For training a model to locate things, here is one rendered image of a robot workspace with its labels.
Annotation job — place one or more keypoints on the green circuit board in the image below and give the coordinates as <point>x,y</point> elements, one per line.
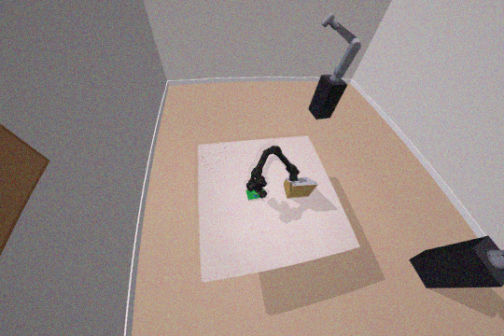
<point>252,195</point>

